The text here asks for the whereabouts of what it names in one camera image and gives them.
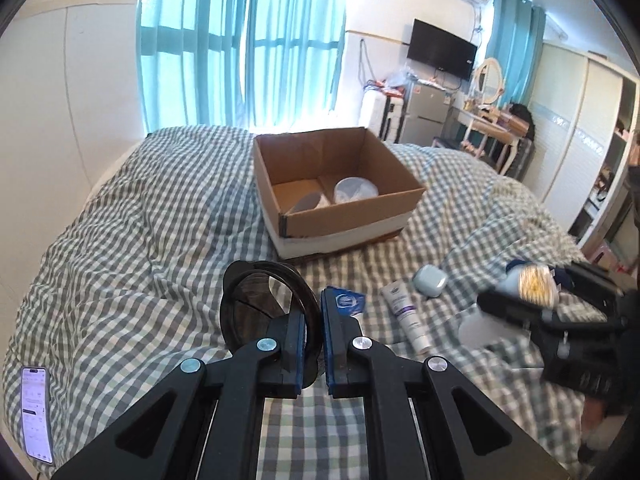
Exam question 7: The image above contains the white suitcase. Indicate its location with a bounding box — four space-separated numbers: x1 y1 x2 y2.
362 89 407 143

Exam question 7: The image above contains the person's right forearm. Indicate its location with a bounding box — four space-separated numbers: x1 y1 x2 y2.
577 396 638 467

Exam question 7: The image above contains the cardboard box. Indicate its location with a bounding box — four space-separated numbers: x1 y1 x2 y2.
252 127 427 262

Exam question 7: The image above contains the black wall television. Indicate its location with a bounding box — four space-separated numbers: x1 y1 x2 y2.
406 18 479 81

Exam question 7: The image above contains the white round plastic container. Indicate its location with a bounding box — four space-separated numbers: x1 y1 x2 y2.
333 176 379 204

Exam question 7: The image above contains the oval vanity mirror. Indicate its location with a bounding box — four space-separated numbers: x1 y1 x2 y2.
471 57 504 107

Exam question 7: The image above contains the silver small fridge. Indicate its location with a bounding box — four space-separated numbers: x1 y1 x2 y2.
399 80 455 147

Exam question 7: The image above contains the blue foil packet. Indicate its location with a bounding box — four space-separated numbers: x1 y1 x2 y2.
326 286 368 317

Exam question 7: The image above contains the white dressing table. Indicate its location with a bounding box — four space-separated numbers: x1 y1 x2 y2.
456 104 528 177

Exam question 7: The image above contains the grey checked blanket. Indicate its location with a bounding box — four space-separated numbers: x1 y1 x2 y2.
0 125 603 480

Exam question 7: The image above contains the black clothing pile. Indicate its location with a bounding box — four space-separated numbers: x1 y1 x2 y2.
507 103 536 136

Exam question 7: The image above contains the light blue earbud case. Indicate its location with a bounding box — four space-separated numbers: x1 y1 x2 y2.
412 265 449 300

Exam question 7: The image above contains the teal sheer curtain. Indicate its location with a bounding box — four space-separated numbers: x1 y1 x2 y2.
487 0 547 107
244 0 349 128
135 0 253 133

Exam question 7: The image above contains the white paper piece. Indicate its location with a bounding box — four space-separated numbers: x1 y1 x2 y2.
457 310 498 348

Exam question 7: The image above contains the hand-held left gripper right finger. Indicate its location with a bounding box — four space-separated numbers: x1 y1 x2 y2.
321 287 572 480

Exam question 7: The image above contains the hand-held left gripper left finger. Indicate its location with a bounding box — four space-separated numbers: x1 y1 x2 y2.
50 311 308 480

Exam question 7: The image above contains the white cream tube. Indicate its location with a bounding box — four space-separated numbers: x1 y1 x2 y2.
380 282 433 355

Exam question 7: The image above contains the smartphone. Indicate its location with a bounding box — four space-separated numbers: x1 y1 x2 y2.
20 366 55 465

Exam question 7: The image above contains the white wardrobe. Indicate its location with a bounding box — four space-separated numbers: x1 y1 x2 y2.
524 41 640 263

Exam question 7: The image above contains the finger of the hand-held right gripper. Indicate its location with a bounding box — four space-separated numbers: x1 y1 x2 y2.
476 287 547 337

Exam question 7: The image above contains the grey oval object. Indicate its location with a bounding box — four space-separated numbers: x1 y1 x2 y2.
289 191 326 214

